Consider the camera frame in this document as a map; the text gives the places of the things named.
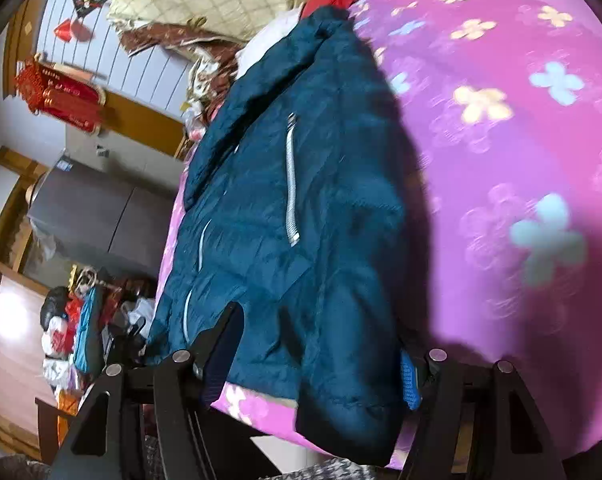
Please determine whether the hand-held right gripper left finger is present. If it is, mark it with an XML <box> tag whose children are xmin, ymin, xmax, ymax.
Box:
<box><xmin>48</xmin><ymin>302</ymin><xmax>282</xmax><ymax>480</ymax></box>

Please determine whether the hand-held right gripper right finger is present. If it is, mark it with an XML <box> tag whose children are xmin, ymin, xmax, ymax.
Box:
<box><xmin>399</xmin><ymin>348</ymin><xmax>566</xmax><ymax>480</ymax></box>

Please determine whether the dark blue puffer jacket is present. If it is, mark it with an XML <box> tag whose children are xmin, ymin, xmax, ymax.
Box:
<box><xmin>146</xmin><ymin>6</ymin><xmax>422</xmax><ymax>467</ymax></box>

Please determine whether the pile of bags and clutter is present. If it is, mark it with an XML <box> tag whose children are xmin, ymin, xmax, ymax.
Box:
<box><xmin>40</xmin><ymin>267</ymin><xmax>156</xmax><ymax>416</ymax></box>

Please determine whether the pink floral bed sheet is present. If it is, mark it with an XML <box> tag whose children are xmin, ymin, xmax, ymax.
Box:
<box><xmin>153</xmin><ymin>0</ymin><xmax>602</xmax><ymax>471</ymax></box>

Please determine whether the white cloth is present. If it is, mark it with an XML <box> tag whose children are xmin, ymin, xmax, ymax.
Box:
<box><xmin>235</xmin><ymin>3</ymin><xmax>306</xmax><ymax>81</ymax></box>

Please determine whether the beige floral quilt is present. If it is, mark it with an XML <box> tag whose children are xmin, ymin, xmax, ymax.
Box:
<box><xmin>106</xmin><ymin>0</ymin><xmax>342</xmax><ymax>111</ymax></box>

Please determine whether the small red hanging ornament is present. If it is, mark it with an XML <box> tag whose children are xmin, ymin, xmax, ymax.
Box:
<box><xmin>54</xmin><ymin>18</ymin><xmax>94</xmax><ymax>44</ymax></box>

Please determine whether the red knot wall ornament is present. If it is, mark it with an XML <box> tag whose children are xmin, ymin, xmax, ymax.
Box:
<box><xmin>14</xmin><ymin>54</ymin><xmax>106</xmax><ymax>133</ymax></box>

